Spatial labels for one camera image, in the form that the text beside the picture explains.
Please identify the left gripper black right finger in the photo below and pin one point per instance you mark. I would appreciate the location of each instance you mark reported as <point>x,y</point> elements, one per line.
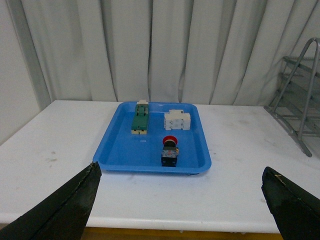
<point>296,212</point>

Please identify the red emergency stop button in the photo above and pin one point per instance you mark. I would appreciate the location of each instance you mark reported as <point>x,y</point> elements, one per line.
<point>170,151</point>

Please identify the white curtain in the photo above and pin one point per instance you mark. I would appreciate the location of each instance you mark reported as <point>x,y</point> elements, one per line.
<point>219,52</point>

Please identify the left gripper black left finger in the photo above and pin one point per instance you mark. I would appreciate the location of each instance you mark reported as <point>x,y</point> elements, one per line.
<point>63,215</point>

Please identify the blue plastic tray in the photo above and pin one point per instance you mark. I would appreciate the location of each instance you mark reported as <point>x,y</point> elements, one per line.
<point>121,151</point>

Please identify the grey metal mesh rack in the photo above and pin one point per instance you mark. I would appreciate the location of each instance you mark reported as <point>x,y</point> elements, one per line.
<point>296,105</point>

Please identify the green terminal block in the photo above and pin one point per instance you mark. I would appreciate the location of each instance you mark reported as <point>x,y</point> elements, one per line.
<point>140,121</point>

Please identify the white circuit breaker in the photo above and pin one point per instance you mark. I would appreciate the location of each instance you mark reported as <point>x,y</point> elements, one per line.
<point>177,119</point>

